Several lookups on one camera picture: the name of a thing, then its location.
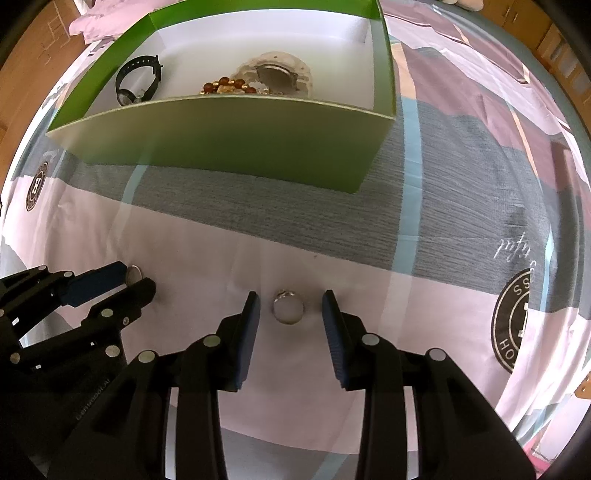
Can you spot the pink folded quilt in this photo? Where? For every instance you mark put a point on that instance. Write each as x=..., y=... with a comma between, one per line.
x=110, y=19

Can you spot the wooden headboard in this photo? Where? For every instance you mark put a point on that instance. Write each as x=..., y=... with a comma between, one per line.
x=36, y=49

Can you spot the white wrist watch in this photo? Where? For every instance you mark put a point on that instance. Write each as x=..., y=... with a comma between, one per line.
x=276, y=73

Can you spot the green cardboard box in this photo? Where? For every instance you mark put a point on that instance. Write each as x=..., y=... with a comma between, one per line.
x=200, y=118

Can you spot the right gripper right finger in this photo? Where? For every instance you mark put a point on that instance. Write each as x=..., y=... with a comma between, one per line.
x=361, y=360

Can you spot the black wrist watch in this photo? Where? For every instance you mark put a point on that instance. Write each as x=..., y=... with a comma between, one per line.
x=137, y=80

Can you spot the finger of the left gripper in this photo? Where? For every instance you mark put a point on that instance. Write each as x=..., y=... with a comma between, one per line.
x=103, y=325
x=77, y=290

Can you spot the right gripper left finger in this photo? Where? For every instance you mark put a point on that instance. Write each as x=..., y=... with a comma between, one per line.
x=220, y=361

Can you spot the plaid bed sheet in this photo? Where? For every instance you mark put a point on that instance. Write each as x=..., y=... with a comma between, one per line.
x=467, y=246

